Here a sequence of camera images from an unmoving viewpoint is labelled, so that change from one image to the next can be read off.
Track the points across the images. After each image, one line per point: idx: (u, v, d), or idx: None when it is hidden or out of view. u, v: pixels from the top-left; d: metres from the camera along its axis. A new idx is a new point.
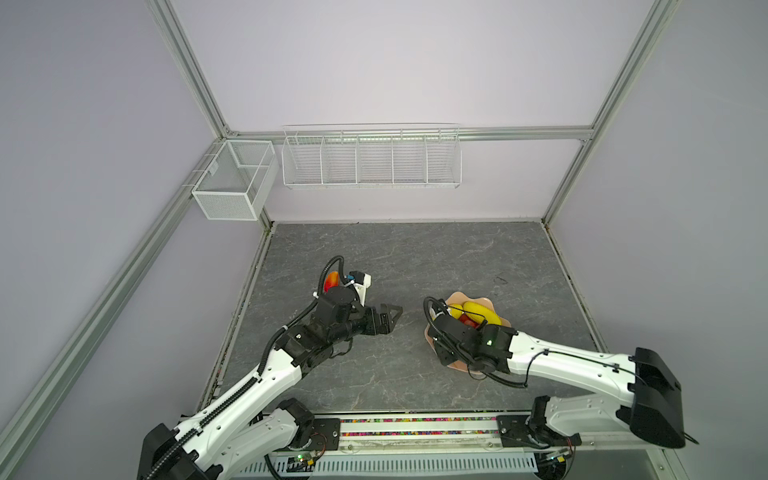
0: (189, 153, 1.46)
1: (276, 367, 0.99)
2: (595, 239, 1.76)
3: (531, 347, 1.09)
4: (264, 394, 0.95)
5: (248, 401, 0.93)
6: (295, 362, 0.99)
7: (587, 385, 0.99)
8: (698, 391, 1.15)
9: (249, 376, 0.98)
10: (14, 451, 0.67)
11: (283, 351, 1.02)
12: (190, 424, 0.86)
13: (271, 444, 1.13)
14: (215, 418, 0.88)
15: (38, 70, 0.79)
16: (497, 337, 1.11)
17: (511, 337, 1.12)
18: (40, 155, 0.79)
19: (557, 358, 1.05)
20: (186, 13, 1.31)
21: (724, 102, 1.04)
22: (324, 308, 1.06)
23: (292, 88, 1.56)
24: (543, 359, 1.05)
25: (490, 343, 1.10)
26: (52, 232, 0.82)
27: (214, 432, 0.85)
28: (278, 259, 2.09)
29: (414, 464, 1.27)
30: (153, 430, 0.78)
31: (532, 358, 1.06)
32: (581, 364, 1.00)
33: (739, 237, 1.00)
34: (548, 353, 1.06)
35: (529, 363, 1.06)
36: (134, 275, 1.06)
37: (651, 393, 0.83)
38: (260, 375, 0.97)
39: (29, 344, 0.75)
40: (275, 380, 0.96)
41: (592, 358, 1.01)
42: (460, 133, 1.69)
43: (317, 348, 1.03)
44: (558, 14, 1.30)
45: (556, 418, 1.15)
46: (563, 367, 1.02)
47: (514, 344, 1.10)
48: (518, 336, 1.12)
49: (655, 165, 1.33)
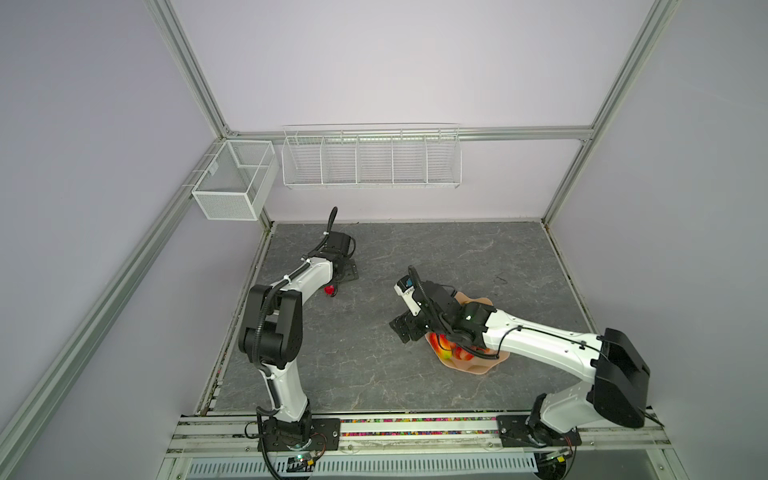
0: (189, 153, 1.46)
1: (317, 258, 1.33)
2: (595, 239, 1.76)
3: (506, 323, 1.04)
4: (316, 274, 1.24)
5: (311, 272, 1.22)
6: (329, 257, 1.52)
7: (552, 361, 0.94)
8: (699, 392, 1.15)
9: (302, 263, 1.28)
10: (15, 451, 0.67)
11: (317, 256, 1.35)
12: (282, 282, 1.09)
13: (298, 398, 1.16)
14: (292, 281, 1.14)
15: (38, 70, 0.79)
16: (474, 311, 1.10)
17: (491, 313, 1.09)
18: (41, 154, 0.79)
19: (529, 332, 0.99)
20: (185, 13, 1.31)
21: (724, 102, 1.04)
22: (333, 237, 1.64)
23: (291, 88, 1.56)
24: (516, 336, 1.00)
25: (469, 316, 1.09)
26: (53, 231, 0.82)
27: (295, 286, 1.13)
28: (278, 259, 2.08)
29: (414, 464, 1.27)
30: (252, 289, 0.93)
31: (505, 333, 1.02)
32: (548, 340, 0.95)
33: (740, 236, 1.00)
34: (521, 329, 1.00)
35: (503, 338, 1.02)
36: (134, 274, 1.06)
37: (612, 370, 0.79)
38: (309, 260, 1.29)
39: (30, 343, 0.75)
40: (320, 264, 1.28)
41: (561, 335, 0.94)
42: (460, 133, 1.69)
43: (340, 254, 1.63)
44: (558, 15, 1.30)
45: (547, 411, 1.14)
46: (532, 343, 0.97)
47: (490, 320, 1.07)
48: (496, 312, 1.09)
49: (655, 164, 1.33)
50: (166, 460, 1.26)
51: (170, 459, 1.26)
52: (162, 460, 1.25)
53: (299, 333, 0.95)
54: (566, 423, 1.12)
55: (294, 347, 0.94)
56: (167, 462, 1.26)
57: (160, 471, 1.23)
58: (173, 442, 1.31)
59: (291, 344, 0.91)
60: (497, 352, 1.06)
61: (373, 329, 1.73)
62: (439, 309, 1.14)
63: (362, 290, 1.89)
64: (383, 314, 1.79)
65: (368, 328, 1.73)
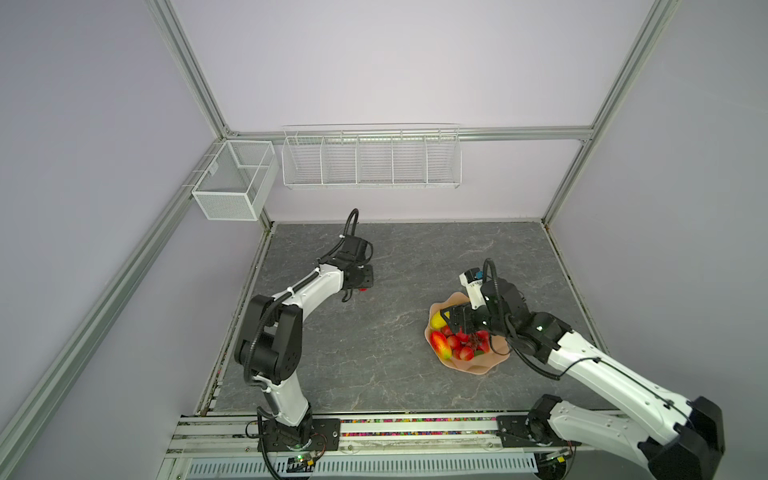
0: (189, 153, 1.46)
1: (327, 268, 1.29)
2: (595, 239, 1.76)
3: (582, 349, 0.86)
4: (323, 286, 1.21)
5: (317, 281, 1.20)
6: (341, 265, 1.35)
7: (623, 405, 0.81)
8: (697, 392, 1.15)
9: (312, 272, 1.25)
10: (15, 451, 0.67)
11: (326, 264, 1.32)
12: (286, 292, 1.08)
13: (298, 402, 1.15)
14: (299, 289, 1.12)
15: (38, 71, 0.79)
16: (549, 323, 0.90)
17: (567, 332, 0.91)
18: (41, 154, 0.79)
19: (607, 367, 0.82)
20: (186, 14, 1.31)
21: (723, 103, 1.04)
22: (349, 241, 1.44)
23: (291, 88, 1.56)
24: (592, 367, 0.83)
25: (540, 329, 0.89)
26: (54, 231, 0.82)
27: (300, 299, 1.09)
28: (278, 259, 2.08)
29: (414, 465, 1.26)
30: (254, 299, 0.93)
31: (579, 359, 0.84)
32: (629, 384, 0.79)
33: (740, 236, 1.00)
34: (600, 362, 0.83)
35: (575, 363, 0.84)
36: (135, 273, 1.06)
37: (696, 438, 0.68)
38: (319, 270, 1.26)
39: (29, 343, 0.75)
40: (330, 274, 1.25)
41: (645, 384, 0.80)
42: (460, 133, 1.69)
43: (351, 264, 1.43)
44: (558, 16, 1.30)
45: (565, 418, 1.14)
46: (611, 381, 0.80)
47: (565, 340, 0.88)
48: (571, 334, 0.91)
49: (654, 165, 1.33)
50: (166, 461, 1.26)
51: (170, 459, 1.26)
52: (162, 460, 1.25)
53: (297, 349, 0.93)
54: (576, 436, 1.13)
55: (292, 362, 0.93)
56: (167, 463, 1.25)
57: (161, 472, 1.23)
58: (173, 442, 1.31)
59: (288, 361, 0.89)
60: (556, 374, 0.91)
61: (373, 329, 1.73)
62: (506, 309, 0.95)
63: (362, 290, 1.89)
64: (384, 314, 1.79)
65: (368, 328, 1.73)
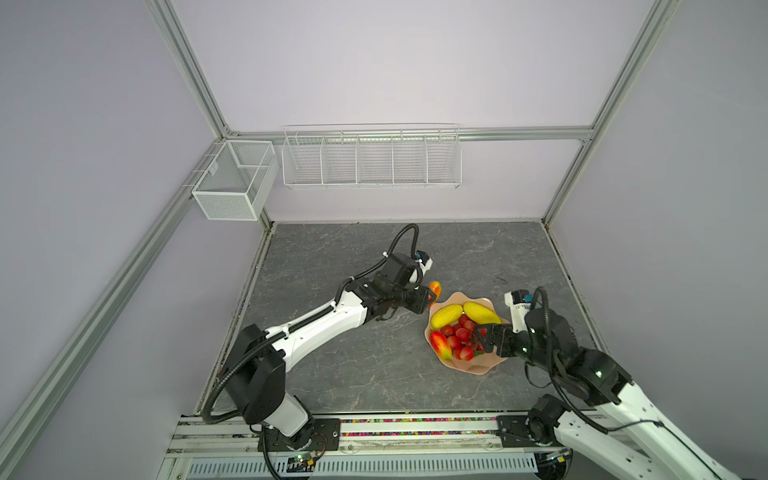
0: (189, 153, 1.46)
1: (348, 303, 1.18)
2: (595, 239, 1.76)
3: (643, 407, 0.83)
4: (331, 326, 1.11)
5: (327, 322, 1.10)
6: (363, 303, 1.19)
7: (672, 469, 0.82)
8: (698, 392, 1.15)
9: (325, 306, 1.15)
10: (15, 451, 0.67)
11: (351, 293, 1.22)
12: (278, 327, 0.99)
13: (292, 420, 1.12)
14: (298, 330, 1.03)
15: (38, 70, 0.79)
16: (608, 367, 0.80)
17: (624, 383, 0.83)
18: (40, 154, 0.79)
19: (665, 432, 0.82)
20: (186, 14, 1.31)
21: (724, 102, 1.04)
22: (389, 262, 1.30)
23: (291, 88, 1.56)
24: (653, 429, 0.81)
25: (599, 373, 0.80)
26: (53, 231, 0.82)
27: (293, 341, 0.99)
28: (278, 259, 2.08)
29: (414, 464, 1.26)
30: (245, 329, 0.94)
31: (640, 419, 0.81)
32: (684, 453, 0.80)
33: (741, 236, 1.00)
34: (660, 426, 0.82)
35: (637, 423, 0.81)
36: (135, 273, 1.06)
37: None
38: (335, 306, 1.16)
39: (29, 343, 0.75)
40: (349, 312, 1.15)
41: (697, 455, 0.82)
42: (461, 133, 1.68)
43: (379, 298, 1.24)
44: (558, 16, 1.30)
45: (579, 435, 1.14)
46: (671, 448, 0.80)
47: (626, 393, 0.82)
48: (632, 385, 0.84)
49: (654, 165, 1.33)
50: (166, 460, 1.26)
51: (170, 459, 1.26)
52: (162, 460, 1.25)
53: (276, 394, 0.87)
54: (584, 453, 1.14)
55: (270, 406, 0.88)
56: (167, 462, 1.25)
57: (161, 471, 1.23)
58: (173, 442, 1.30)
59: (261, 407, 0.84)
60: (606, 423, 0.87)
61: (373, 329, 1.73)
62: (556, 344, 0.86)
63: None
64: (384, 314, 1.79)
65: (368, 328, 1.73)
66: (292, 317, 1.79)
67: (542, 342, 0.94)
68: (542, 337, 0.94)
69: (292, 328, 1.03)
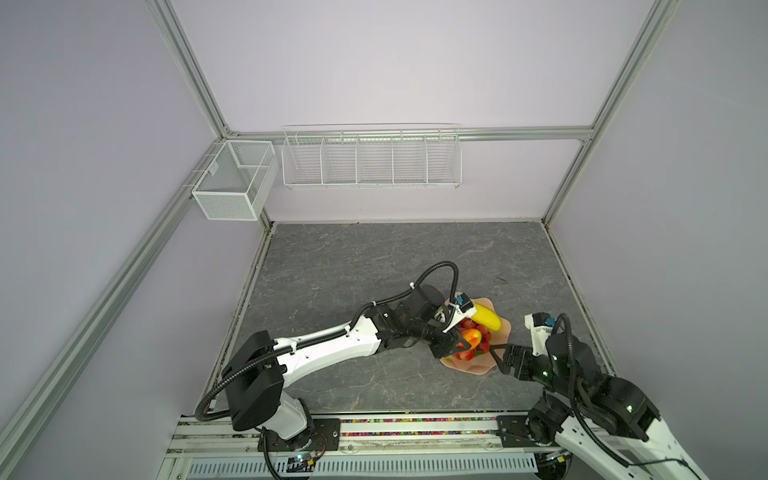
0: (189, 153, 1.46)
1: (363, 330, 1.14)
2: (595, 239, 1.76)
3: (668, 444, 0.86)
4: (340, 351, 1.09)
5: (336, 346, 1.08)
6: (378, 335, 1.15)
7: None
8: (696, 392, 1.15)
9: (340, 327, 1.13)
10: (15, 450, 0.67)
11: (370, 320, 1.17)
12: (287, 341, 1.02)
13: (288, 426, 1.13)
14: (306, 347, 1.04)
15: (38, 71, 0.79)
16: (635, 400, 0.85)
17: (652, 418, 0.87)
18: (41, 154, 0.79)
19: (690, 474, 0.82)
20: (186, 14, 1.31)
21: (723, 103, 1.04)
22: (414, 296, 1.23)
23: (291, 88, 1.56)
24: (678, 469, 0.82)
25: (628, 407, 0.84)
26: (53, 231, 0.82)
27: (297, 359, 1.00)
28: (278, 259, 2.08)
29: (414, 465, 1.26)
30: (256, 336, 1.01)
31: (664, 456, 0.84)
32: None
33: (740, 236, 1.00)
34: (685, 466, 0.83)
35: (660, 459, 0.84)
36: (135, 274, 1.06)
37: None
38: (349, 331, 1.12)
39: (29, 343, 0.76)
40: (361, 340, 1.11)
41: None
42: (461, 133, 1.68)
43: (396, 332, 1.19)
44: (559, 14, 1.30)
45: (583, 442, 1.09)
46: None
47: (652, 429, 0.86)
48: (659, 422, 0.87)
49: (654, 165, 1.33)
50: (166, 460, 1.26)
51: (170, 458, 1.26)
52: (162, 460, 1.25)
53: (267, 409, 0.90)
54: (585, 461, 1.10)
55: (257, 420, 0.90)
56: (167, 462, 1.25)
57: (160, 471, 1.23)
58: (173, 442, 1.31)
59: (248, 419, 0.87)
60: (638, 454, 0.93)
61: None
62: (580, 372, 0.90)
63: (362, 290, 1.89)
64: None
65: None
66: (292, 317, 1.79)
67: (563, 369, 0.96)
68: (563, 365, 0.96)
69: (300, 344, 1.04)
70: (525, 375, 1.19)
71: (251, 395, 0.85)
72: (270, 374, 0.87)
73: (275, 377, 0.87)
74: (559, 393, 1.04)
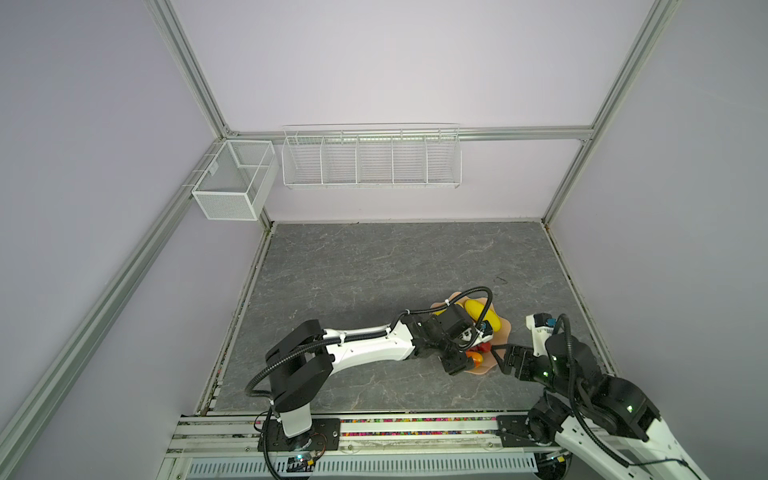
0: (189, 153, 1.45)
1: (400, 335, 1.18)
2: (594, 239, 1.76)
3: (668, 445, 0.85)
4: (379, 353, 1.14)
5: (376, 346, 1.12)
6: (413, 342, 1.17)
7: None
8: (697, 392, 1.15)
9: (380, 329, 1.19)
10: (14, 451, 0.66)
11: (407, 326, 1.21)
12: (336, 333, 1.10)
13: (296, 422, 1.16)
14: (350, 343, 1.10)
15: (37, 70, 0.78)
16: (634, 399, 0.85)
17: (652, 418, 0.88)
18: (40, 154, 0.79)
19: (690, 474, 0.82)
20: (186, 14, 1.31)
21: (724, 103, 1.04)
22: (450, 314, 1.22)
23: (291, 88, 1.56)
24: (678, 470, 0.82)
25: (628, 407, 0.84)
26: (52, 231, 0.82)
27: (343, 352, 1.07)
28: (278, 259, 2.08)
29: (414, 464, 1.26)
30: (307, 324, 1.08)
31: (665, 457, 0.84)
32: None
33: (740, 236, 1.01)
34: (686, 466, 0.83)
35: (660, 460, 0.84)
36: (135, 274, 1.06)
37: None
38: (388, 334, 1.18)
39: (29, 343, 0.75)
40: (398, 344, 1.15)
41: None
42: (460, 133, 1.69)
43: (427, 342, 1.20)
44: (558, 16, 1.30)
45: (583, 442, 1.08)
46: None
47: (651, 430, 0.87)
48: (659, 422, 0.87)
49: (655, 165, 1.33)
50: (166, 460, 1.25)
51: (170, 458, 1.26)
52: (162, 460, 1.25)
53: (307, 394, 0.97)
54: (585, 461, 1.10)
55: (296, 404, 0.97)
56: (167, 463, 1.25)
57: (160, 471, 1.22)
58: (173, 442, 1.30)
59: (289, 401, 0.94)
60: (638, 453, 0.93)
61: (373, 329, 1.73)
62: (580, 372, 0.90)
63: (362, 291, 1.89)
64: (384, 314, 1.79)
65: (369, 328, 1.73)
66: (292, 317, 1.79)
67: (562, 369, 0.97)
68: (563, 364, 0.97)
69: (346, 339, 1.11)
70: (526, 375, 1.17)
71: (299, 378, 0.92)
72: (320, 361, 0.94)
73: (324, 364, 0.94)
74: (559, 392, 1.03)
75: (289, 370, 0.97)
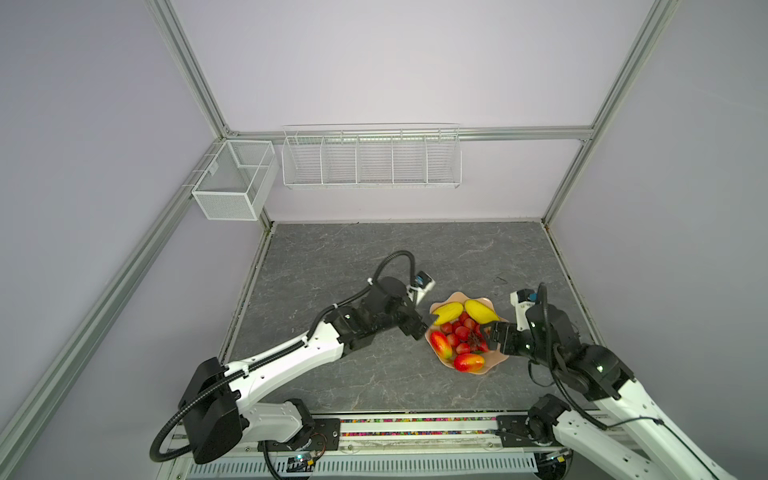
0: (189, 154, 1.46)
1: (323, 338, 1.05)
2: (594, 239, 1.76)
3: (643, 405, 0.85)
4: (300, 363, 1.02)
5: (296, 360, 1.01)
6: (339, 339, 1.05)
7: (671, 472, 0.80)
8: (698, 392, 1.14)
9: (296, 340, 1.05)
10: (14, 450, 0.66)
11: (330, 325, 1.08)
12: (239, 364, 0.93)
13: (281, 431, 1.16)
14: (261, 367, 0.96)
15: (38, 72, 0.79)
16: (609, 363, 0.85)
17: (626, 379, 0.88)
18: (41, 155, 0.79)
19: (663, 429, 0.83)
20: (187, 15, 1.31)
21: (723, 103, 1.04)
22: (375, 292, 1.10)
23: (291, 88, 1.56)
24: (653, 427, 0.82)
25: (599, 368, 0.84)
26: (53, 232, 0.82)
27: (253, 381, 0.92)
28: (278, 259, 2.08)
29: (413, 464, 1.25)
30: (205, 364, 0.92)
31: (638, 415, 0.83)
32: (685, 456, 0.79)
33: (739, 236, 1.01)
34: (660, 423, 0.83)
35: (634, 418, 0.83)
36: (134, 274, 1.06)
37: None
38: (307, 341, 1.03)
39: (29, 343, 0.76)
40: (320, 348, 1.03)
41: (701, 458, 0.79)
42: (460, 133, 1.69)
43: (360, 332, 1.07)
44: (558, 15, 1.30)
45: (578, 434, 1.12)
46: (669, 447, 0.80)
47: (625, 390, 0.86)
48: (633, 383, 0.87)
49: (655, 165, 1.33)
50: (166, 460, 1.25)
51: (170, 458, 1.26)
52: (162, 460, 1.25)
53: (227, 437, 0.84)
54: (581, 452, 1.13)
55: (219, 449, 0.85)
56: (167, 463, 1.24)
57: (160, 472, 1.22)
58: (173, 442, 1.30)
59: (206, 452, 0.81)
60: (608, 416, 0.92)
61: None
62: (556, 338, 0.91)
63: None
64: None
65: None
66: (292, 317, 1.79)
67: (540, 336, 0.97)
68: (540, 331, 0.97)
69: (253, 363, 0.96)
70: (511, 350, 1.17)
71: (204, 428, 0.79)
72: (223, 403, 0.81)
73: (230, 404, 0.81)
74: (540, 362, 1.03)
75: (204, 410, 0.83)
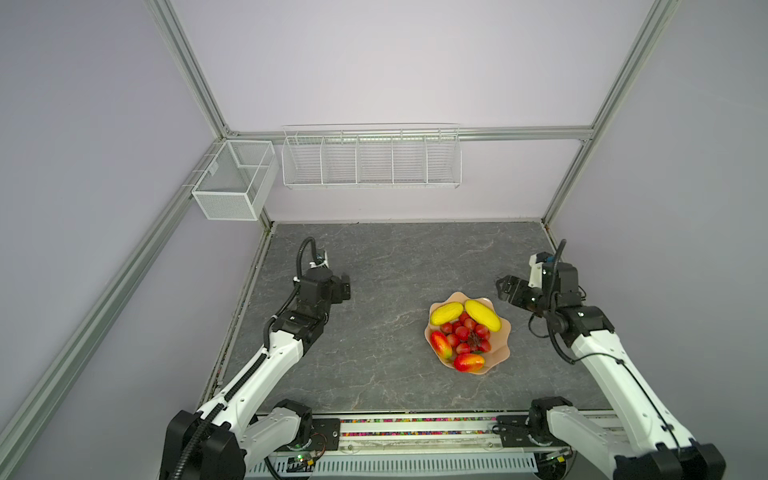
0: (189, 153, 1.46)
1: (281, 343, 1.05)
2: (594, 238, 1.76)
3: (610, 347, 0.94)
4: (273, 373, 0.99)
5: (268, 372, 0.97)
6: (296, 336, 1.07)
7: (622, 413, 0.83)
8: (699, 392, 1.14)
9: (256, 356, 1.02)
10: (14, 451, 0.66)
11: (281, 331, 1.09)
12: (213, 401, 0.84)
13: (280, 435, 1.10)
14: (238, 392, 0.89)
15: (37, 71, 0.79)
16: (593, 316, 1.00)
17: (605, 330, 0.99)
18: (40, 155, 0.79)
19: (625, 372, 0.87)
20: (187, 15, 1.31)
21: (724, 102, 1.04)
22: (307, 287, 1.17)
23: (291, 88, 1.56)
24: (612, 364, 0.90)
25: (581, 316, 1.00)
26: (53, 232, 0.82)
27: (236, 408, 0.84)
28: (278, 259, 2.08)
29: (413, 464, 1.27)
30: (174, 419, 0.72)
31: (602, 351, 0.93)
32: (637, 395, 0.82)
33: (740, 236, 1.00)
34: (621, 364, 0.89)
35: (596, 351, 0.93)
36: (134, 274, 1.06)
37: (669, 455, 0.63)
38: (269, 352, 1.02)
39: (29, 343, 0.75)
40: (284, 351, 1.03)
41: (655, 402, 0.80)
42: (460, 133, 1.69)
43: (311, 324, 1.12)
44: (557, 15, 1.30)
45: (565, 419, 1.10)
46: (621, 380, 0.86)
47: (600, 335, 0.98)
48: (611, 335, 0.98)
49: (655, 165, 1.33)
50: None
51: None
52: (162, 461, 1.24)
53: (236, 466, 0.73)
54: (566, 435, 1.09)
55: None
56: None
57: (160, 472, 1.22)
58: None
59: None
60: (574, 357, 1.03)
61: (373, 329, 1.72)
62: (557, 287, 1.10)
63: (362, 291, 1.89)
64: (384, 314, 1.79)
65: (369, 328, 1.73)
66: None
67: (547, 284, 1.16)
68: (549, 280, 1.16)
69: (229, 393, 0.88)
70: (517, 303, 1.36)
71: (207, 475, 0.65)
72: (214, 439, 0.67)
73: (223, 435, 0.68)
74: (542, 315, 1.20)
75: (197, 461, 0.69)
